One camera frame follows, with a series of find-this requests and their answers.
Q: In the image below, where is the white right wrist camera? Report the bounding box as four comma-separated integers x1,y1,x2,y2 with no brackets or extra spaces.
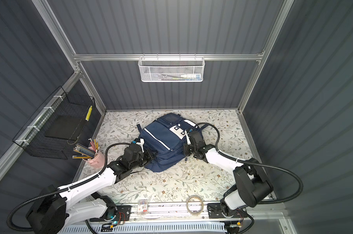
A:
184,130,191,145

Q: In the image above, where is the black wire mesh basket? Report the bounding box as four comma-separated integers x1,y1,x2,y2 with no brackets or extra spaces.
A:
13,88,95,160

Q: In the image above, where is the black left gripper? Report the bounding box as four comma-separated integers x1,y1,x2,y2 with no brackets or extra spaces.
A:
130,147,158,172

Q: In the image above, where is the pink pencil cup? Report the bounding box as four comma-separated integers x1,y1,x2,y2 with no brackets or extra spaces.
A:
86,151,105,169

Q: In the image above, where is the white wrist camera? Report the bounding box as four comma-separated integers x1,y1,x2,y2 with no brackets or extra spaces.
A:
184,130,191,145
135,138,144,152

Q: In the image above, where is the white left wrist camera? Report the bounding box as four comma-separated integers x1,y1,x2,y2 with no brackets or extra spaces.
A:
135,138,144,152

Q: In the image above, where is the white wire mesh basket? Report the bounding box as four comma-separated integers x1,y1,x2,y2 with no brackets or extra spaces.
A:
138,56,205,82

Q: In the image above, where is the navy blue student backpack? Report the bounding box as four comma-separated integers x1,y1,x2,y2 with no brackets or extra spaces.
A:
136,113,207,173

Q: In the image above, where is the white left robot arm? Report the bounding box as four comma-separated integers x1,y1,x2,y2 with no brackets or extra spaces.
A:
26,143,156,234

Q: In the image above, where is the small clear eraser box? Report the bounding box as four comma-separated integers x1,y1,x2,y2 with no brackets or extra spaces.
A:
137,199,148,215

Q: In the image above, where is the clear tape roll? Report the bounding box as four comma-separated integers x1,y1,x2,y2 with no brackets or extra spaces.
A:
186,195,204,215

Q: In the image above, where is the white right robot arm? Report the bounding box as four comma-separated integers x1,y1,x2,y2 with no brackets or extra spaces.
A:
184,131,273,215

